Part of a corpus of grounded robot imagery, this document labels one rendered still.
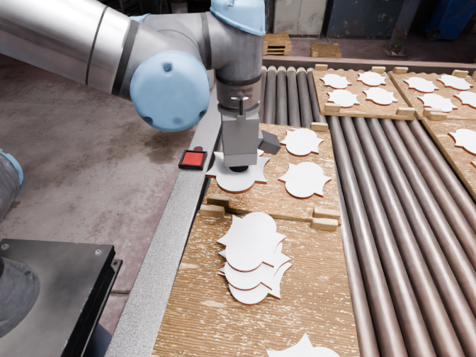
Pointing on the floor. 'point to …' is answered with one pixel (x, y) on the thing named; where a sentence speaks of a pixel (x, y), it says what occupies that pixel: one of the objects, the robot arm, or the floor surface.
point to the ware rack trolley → (125, 6)
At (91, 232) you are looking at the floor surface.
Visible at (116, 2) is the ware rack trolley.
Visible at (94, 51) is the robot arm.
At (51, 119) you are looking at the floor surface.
